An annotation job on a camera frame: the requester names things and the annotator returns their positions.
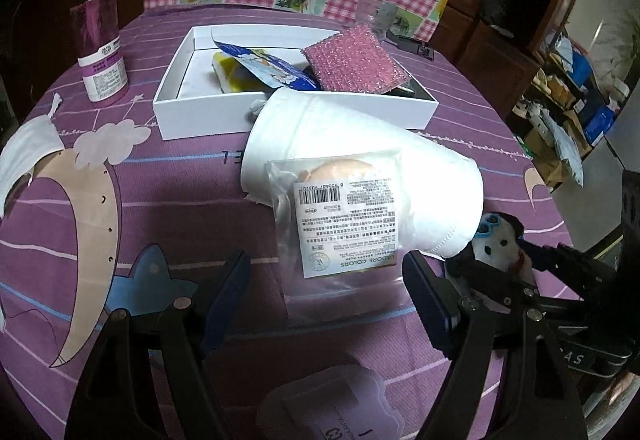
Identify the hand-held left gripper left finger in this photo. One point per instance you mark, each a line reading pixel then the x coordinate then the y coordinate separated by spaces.
pixel 227 295

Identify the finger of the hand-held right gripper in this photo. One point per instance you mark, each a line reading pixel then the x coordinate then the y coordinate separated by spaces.
pixel 565 260
pixel 492 282

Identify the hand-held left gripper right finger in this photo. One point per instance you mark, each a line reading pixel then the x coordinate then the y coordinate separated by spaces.
pixel 425 300

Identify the clear bag with powder puff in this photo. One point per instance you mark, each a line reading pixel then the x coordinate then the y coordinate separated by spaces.
pixel 345 230

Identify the white face mask pack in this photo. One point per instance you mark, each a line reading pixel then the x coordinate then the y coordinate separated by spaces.
pixel 325 130

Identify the white cardboard box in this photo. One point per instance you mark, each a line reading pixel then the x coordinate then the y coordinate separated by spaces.
pixel 300 112

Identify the yellow tissue pack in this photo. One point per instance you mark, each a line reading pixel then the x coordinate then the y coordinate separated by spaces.
pixel 235 75

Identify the blue eye mask packet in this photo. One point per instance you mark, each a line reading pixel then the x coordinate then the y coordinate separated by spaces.
pixel 280 70

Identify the pink glitter sponge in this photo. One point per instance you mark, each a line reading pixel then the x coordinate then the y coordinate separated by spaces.
pixel 350 60

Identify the purple printed tablecloth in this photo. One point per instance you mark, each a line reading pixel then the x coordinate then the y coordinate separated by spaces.
pixel 165 200

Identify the pile of cardboard boxes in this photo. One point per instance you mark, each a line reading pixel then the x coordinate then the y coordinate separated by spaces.
pixel 570 120

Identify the white paper packet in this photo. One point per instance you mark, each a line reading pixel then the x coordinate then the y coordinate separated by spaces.
pixel 320 405

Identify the black plastic clip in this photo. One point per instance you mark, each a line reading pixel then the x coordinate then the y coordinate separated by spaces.
pixel 417 49

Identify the white loose face mask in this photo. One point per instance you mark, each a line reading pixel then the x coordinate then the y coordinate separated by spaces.
pixel 30 145

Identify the purple canister with white label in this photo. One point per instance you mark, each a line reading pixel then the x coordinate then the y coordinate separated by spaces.
pixel 100 60

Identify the clear plastic bottle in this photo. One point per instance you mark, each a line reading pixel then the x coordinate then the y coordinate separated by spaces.
pixel 377 17

